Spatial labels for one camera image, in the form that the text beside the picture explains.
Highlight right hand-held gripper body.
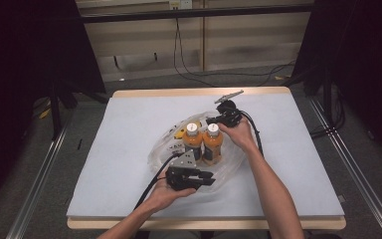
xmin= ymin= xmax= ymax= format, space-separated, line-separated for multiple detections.
xmin=214 ymin=89 xmax=245 ymax=129

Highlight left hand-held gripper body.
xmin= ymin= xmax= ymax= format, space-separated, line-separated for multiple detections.
xmin=164 ymin=149 xmax=201 ymax=192

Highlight clear plastic bag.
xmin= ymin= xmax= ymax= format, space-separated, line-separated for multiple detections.
xmin=147 ymin=111 xmax=257 ymax=197

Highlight person's left hand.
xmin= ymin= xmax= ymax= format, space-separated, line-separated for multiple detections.
xmin=144 ymin=178 xmax=197 ymax=213

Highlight person's right hand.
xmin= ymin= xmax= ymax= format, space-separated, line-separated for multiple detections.
xmin=219 ymin=119 xmax=259 ymax=154

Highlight orange juice bottle white cap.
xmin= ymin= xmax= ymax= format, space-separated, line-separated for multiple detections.
xmin=201 ymin=122 xmax=224 ymax=166
xmin=182 ymin=121 xmax=204 ymax=163

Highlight wooden table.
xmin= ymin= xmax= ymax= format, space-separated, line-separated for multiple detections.
xmin=67 ymin=87 xmax=347 ymax=231

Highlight white table mat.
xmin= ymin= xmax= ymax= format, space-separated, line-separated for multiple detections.
xmin=67 ymin=93 xmax=345 ymax=218

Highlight black metal stand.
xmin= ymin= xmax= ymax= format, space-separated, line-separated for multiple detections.
xmin=48 ymin=83 xmax=79 ymax=140
xmin=321 ymin=71 xmax=334 ymax=128

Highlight black horizontal bar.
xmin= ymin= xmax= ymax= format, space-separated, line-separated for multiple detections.
xmin=79 ymin=3 xmax=314 ymax=24

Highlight black curtain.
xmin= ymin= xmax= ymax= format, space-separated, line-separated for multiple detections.
xmin=285 ymin=0 xmax=382 ymax=167
xmin=0 ymin=0 xmax=107 ymax=213

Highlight left hand-held gripper black cable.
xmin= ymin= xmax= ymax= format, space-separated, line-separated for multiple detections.
xmin=133 ymin=152 xmax=182 ymax=210

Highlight black hanging wall cable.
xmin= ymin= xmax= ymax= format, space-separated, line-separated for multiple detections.
xmin=172 ymin=18 xmax=296 ymax=88

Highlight black floor cables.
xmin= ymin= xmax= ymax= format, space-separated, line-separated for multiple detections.
xmin=309 ymin=94 xmax=346 ymax=139

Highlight white wall outlet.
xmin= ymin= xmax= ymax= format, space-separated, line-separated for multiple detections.
xmin=168 ymin=0 xmax=193 ymax=10

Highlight metal floor rail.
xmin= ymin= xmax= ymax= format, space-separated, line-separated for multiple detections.
xmin=307 ymin=98 xmax=382 ymax=239
xmin=5 ymin=123 xmax=73 ymax=239

